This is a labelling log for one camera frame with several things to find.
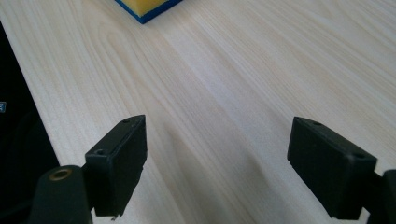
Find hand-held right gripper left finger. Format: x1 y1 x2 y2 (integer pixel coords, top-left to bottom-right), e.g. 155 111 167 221
84 114 149 217

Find yellow and blue sponge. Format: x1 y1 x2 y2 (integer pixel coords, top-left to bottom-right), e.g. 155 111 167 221
114 0 184 25

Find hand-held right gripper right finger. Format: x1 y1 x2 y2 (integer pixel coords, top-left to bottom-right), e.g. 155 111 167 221
287 116 378 221

